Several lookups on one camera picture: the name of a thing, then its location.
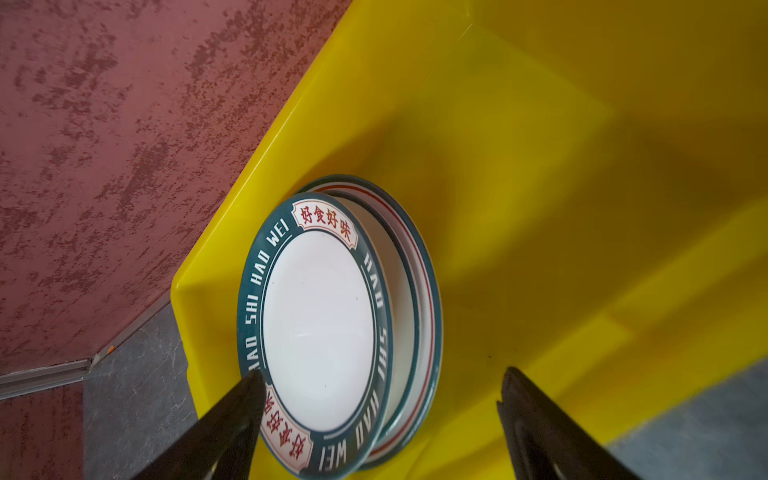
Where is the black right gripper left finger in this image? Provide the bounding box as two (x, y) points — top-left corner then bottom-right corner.
(135, 371), (266, 479)

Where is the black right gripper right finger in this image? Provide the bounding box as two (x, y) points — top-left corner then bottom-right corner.
(497, 367), (637, 479)

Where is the green rim hao shi plate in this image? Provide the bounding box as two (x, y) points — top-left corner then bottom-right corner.
(237, 192), (393, 479)

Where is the green red rim plate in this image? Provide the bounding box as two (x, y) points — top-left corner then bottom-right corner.
(299, 175), (444, 471)

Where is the yellow plastic bin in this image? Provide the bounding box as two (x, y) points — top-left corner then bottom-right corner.
(171, 1), (767, 479)

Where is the left aluminium corner post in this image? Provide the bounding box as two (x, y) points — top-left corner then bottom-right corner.
(0, 359), (91, 400)

